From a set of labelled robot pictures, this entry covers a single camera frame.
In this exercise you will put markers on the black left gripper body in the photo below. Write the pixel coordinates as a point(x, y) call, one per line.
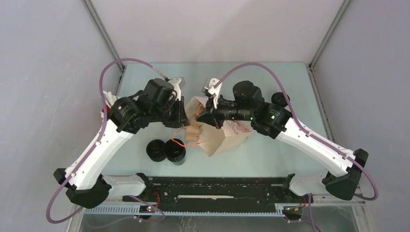
point(173, 118)

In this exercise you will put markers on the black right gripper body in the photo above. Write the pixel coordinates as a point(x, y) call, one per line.
point(217, 115)

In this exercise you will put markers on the brown pulp cup carrier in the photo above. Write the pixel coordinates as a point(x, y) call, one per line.
point(193, 132)

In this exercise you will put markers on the white paper bag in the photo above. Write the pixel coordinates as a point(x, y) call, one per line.
point(214, 141)

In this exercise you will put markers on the black cup stack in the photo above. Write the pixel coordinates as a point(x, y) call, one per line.
point(175, 151)

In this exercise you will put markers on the black cup lid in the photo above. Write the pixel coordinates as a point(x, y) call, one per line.
point(280, 99)

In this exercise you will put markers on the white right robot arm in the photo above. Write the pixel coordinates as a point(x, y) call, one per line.
point(343, 166)

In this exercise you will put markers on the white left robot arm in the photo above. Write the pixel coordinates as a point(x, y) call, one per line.
point(160, 101)

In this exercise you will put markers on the red cup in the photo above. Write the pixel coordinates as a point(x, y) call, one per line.
point(104, 114)

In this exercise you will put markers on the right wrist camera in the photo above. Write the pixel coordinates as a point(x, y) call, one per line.
point(211, 88)

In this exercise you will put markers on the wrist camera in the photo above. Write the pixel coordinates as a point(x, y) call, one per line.
point(178, 83)
point(211, 88)

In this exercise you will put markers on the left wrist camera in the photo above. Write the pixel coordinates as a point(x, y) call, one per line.
point(178, 83)

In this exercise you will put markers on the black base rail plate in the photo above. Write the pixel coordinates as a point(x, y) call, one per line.
point(222, 195)

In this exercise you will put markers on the aluminium frame post left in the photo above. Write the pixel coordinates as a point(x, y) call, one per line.
point(98, 23)

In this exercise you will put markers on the aluminium frame post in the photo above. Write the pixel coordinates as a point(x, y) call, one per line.
point(98, 23)
point(329, 33)

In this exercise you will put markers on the aluminium frame post right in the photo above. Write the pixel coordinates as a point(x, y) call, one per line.
point(329, 33)

